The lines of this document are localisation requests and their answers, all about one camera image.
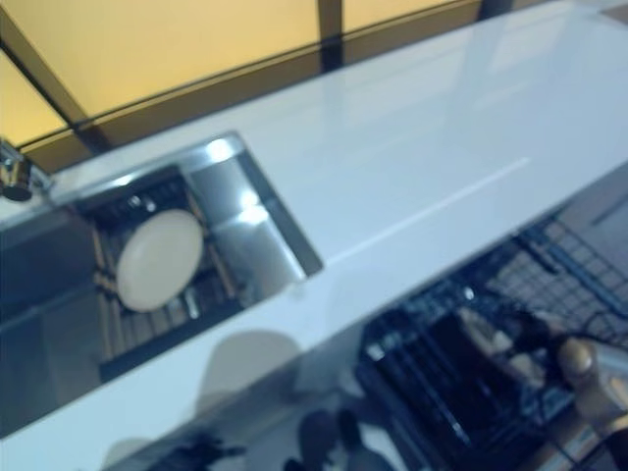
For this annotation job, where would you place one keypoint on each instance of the black built-in dishwasher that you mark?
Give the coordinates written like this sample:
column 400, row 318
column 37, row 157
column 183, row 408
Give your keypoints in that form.
column 432, row 392

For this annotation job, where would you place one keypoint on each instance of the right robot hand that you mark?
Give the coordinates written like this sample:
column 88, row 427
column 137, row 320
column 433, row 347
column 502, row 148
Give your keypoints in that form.
column 542, row 348

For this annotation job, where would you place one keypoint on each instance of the grey mesh dishwasher rack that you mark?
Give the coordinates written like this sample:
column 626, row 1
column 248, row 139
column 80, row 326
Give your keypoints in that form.
column 574, row 265

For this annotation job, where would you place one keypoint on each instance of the black sink drying rack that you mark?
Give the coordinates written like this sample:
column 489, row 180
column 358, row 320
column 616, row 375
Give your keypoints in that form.
column 147, row 329

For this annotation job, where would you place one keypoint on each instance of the stainless steel sink basin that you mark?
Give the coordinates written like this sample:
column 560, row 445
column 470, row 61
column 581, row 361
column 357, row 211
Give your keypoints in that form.
column 245, row 230

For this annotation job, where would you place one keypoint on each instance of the chrome gooseneck kitchen faucet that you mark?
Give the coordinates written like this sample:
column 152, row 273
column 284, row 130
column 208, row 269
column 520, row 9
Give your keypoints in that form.
column 15, row 176

